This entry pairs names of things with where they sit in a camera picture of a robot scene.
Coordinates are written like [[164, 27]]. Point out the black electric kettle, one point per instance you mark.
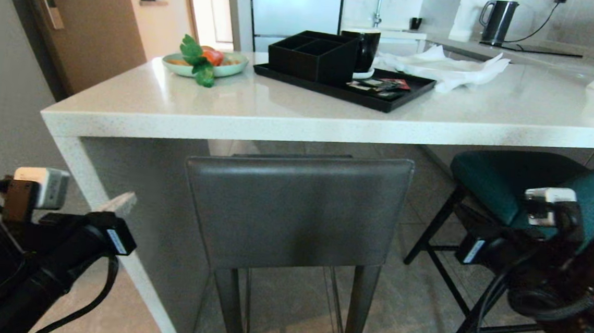
[[499, 21]]

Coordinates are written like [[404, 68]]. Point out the white cloth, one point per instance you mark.
[[455, 70]]

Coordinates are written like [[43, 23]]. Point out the green upholstered bar stool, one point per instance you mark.
[[505, 181]]

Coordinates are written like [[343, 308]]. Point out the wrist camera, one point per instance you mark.
[[548, 205], [39, 187]]

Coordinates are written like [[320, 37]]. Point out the brown wooden door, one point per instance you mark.
[[98, 22]]

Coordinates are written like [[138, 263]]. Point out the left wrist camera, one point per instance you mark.
[[39, 187]]

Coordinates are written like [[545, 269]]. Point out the black serving tray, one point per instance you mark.
[[385, 97]]

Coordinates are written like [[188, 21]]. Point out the dark sachet packets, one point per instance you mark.
[[381, 85]]

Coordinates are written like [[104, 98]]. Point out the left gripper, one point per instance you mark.
[[90, 238]]

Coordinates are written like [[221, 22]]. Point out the small black cup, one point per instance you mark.
[[416, 23]]

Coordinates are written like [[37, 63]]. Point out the orange tomato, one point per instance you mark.
[[214, 56]]

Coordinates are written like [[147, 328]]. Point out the grey leather bar stool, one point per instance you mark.
[[299, 208]]

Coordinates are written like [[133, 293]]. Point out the pale green plate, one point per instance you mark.
[[228, 66]]

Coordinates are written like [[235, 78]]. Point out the black induction hob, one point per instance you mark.
[[545, 50]]

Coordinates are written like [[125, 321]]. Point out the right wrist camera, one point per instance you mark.
[[548, 205]]

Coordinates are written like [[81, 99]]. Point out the white refrigerator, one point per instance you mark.
[[295, 9]]

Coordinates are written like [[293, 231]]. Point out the black compartment organizer box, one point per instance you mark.
[[310, 57]]

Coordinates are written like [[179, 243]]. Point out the grey tall cabinet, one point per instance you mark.
[[4, 88]]

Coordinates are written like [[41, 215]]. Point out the white stone kitchen counter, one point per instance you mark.
[[280, 110]]

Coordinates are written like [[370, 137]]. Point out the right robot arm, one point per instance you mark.
[[581, 291]]

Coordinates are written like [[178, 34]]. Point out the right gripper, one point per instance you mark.
[[485, 247]]

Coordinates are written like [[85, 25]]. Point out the white saucer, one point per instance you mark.
[[363, 74]]

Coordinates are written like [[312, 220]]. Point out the green leafy vegetable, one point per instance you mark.
[[195, 57]]

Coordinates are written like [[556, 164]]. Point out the black mug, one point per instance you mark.
[[366, 48]]

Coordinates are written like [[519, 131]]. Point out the chrome kitchen faucet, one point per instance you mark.
[[381, 2]]

